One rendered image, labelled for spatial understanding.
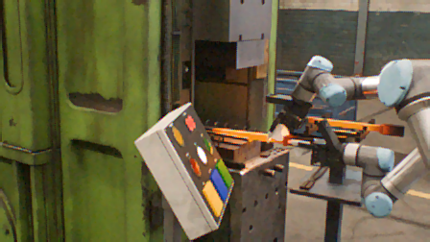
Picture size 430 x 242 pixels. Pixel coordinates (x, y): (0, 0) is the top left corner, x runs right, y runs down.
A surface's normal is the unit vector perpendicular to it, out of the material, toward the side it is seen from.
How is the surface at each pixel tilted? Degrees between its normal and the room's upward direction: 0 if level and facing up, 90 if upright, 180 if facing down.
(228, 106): 90
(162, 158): 90
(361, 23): 90
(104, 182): 90
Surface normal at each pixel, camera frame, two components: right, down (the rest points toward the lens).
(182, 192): -0.16, 0.22
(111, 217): -0.56, 0.17
